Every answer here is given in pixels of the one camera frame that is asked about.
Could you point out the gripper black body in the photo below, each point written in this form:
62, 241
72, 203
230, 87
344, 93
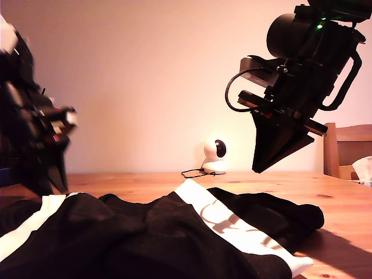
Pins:
299, 96

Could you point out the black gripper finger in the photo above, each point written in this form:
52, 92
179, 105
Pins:
39, 183
261, 139
62, 165
287, 142

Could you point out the black shorts with white stripes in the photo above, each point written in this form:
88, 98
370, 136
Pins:
130, 238

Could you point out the dark blue box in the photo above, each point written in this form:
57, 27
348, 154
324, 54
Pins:
4, 177

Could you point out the wooden chair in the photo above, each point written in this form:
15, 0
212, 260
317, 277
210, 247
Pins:
332, 154

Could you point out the white tissue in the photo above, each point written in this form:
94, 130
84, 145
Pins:
363, 168

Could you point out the patterned tissue box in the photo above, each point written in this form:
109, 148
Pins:
362, 183

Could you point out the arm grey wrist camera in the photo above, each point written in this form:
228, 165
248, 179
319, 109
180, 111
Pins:
255, 68
71, 116

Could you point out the white dome security camera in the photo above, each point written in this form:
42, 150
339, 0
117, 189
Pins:
214, 165

